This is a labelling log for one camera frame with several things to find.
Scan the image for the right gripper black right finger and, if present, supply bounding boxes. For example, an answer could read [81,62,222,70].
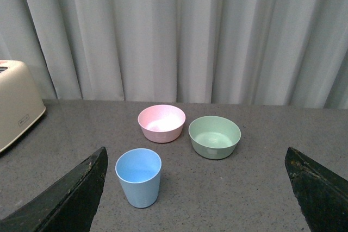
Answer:
[284,147,347,231]

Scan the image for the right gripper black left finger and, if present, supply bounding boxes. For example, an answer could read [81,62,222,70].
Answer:
[1,147,108,231]

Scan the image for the light blue plastic cup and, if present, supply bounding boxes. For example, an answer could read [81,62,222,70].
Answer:
[115,148,162,209]

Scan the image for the cream white toaster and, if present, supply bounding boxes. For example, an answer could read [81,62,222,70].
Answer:
[1,60,46,152]

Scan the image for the pink plastic bowl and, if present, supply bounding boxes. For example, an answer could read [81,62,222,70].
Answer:
[138,104,186,143]

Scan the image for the green plastic bowl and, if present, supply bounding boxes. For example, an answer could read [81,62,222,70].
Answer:
[188,116,241,160]

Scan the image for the grey white curtain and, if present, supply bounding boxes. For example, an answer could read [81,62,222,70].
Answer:
[1,0,347,109]

